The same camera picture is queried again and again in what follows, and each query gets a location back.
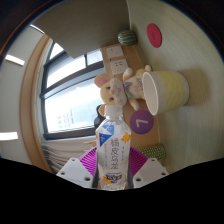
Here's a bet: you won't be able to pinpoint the beige plush mouse toy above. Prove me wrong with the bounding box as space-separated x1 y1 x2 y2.
93 64 153 112

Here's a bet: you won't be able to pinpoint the round green cactus ornament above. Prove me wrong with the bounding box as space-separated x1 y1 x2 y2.
117 29 139 47

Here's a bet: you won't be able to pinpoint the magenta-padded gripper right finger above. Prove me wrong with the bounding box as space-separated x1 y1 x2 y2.
129 146 170 190

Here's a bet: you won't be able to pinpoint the clear plastic drink bottle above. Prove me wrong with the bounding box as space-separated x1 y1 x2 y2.
95 104 132 191

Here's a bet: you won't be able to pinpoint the grey pleated curtain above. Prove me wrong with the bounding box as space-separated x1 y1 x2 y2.
41 135 98 173

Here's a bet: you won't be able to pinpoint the flat round red coaster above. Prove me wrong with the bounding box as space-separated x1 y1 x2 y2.
146 22 163 49

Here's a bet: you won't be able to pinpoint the dark-framed window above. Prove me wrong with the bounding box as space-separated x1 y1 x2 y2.
39 41 114 141

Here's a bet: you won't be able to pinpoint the ceiling strip lights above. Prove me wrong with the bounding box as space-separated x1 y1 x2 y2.
0 23 45 142

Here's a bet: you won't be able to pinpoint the pale yellow paper cup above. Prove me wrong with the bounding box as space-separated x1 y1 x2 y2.
141 69 190 117

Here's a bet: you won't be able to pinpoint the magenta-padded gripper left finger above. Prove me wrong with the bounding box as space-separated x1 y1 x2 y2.
56 146 100 190

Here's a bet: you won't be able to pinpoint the grey-green desk partition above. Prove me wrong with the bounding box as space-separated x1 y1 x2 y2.
32 0 131 60

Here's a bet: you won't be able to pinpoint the round purple number sign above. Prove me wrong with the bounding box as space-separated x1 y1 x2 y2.
129 109 155 135

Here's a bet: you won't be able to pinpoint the white wall socket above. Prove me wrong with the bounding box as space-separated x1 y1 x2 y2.
106 45 125 60
109 58 129 76

